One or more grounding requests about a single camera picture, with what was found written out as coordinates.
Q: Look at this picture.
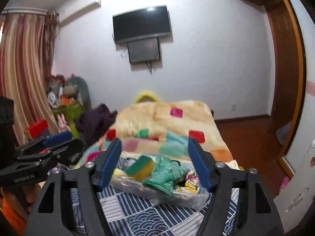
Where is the floral fabric scrunchie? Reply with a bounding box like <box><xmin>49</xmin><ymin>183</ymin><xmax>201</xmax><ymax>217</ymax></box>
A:
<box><xmin>175</xmin><ymin>171</ymin><xmax>200</xmax><ymax>194</ymax></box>

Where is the clear plastic storage box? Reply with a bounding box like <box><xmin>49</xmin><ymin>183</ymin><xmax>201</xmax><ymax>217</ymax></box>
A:
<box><xmin>110</xmin><ymin>152</ymin><xmax>210</xmax><ymax>210</ymax></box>

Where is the green yellow sponge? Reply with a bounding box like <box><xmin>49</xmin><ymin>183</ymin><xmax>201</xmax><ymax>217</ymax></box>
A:
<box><xmin>125</xmin><ymin>156</ymin><xmax>155</xmax><ymax>182</ymax></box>

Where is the green knitted cloth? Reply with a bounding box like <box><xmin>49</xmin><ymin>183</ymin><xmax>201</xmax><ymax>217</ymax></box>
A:
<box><xmin>142</xmin><ymin>156</ymin><xmax>188</xmax><ymax>197</ymax></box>

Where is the person's left hand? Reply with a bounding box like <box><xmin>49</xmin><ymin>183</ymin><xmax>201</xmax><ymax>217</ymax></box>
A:
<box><xmin>1</xmin><ymin>181</ymin><xmax>46</xmax><ymax>219</ymax></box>

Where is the pink bunny doll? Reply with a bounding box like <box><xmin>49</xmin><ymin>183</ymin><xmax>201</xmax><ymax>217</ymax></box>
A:
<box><xmin>57</xmin><ymin>113</ymin><xmax>70</xmax><ymax>133</ymax></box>

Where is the green toy box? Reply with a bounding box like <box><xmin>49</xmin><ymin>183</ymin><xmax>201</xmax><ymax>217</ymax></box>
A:
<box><xmin>52</xmin><ymin>102</ymin><xmax>86</xmax><ymax>138</ymax></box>

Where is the dark purple clothing pile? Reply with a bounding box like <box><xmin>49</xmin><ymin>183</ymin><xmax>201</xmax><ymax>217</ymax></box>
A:
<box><xmin>74</xmin><ymin>103</ymin><xmax>118</xmax><ymax>149</ymax></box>

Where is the blue white patterned tablecloth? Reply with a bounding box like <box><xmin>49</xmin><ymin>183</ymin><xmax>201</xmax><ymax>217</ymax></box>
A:
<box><xmin>70</xmin><ymin>157</ymin><xmax>240</xmax><ymax>236</ymax></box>

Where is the colourful fleece blanket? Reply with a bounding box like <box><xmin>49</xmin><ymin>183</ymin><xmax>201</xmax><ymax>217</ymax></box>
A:
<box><xmin>74</xmin><ymin>100</ymin><xmax>238</xmax><ymax>168</ymax></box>

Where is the striped red curtain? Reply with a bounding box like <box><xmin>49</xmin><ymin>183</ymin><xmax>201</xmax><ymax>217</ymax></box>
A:
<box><xmin>1</xmin><ymin>13</ymin><xmax>59</xmax><ymax>144</ymax></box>

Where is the white air conditioner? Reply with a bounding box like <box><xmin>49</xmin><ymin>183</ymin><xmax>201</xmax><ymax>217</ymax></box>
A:
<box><xmin>58</xmin><ymin>0</ymin><xmax>101</xmax><ymax>27</ymax></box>

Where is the brown wooden door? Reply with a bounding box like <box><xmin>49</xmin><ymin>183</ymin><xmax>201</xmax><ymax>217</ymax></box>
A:
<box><xmin>265</xmin><ymin>0</ymin><xmax>306</xmax><ymax>158</ymax></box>

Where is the small dark wall panel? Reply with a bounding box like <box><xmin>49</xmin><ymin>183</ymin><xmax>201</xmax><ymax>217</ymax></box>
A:
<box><xmin>127</xmin><ymin>37</ymin><xmax>161</xmax><ymax>64</ymax></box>

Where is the black wall television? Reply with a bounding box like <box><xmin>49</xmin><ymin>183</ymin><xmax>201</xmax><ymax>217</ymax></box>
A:
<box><xmin>113</xmin><ymin>6</ymin><xmax>171</xmax><ymax>44</ymax></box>

